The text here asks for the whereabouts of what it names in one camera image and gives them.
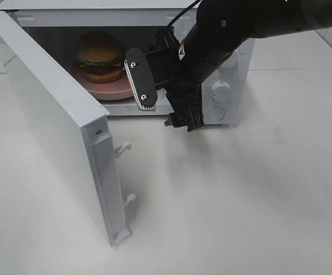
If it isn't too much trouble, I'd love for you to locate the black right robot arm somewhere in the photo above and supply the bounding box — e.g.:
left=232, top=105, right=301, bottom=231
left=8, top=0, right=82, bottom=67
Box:
left=140, top=1, right=332, bottom=131

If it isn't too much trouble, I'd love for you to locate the white timer knob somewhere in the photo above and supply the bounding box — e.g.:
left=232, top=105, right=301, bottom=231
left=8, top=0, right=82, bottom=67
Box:
left=211, top=81, right=232, bottom=102

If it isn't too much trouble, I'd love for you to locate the white microwave door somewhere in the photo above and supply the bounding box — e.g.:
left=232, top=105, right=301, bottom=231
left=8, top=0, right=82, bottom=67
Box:
left=0, top=11, right=135, bottom=246

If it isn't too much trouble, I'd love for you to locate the burger with lettuce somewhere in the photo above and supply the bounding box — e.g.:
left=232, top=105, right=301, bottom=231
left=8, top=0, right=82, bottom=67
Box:
left=74, top=32, right=125, bottom=84

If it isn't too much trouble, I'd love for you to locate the round white door button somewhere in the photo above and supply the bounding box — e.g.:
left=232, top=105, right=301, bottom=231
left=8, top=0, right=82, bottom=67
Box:
left=207, top=107, right=225, bottom=121

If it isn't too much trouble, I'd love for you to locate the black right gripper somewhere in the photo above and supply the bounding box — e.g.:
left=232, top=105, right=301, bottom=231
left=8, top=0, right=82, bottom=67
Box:
left=144, top=26, right=204, bottom=132

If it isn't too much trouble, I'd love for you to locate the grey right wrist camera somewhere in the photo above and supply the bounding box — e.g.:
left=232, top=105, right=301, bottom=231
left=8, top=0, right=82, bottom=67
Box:
left=124, top=48, right=157, bottom=111

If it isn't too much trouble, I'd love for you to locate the pink round plate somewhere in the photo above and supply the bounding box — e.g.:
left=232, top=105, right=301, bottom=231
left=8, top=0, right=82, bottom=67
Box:
left=69, top=63, right=133, bottom=101

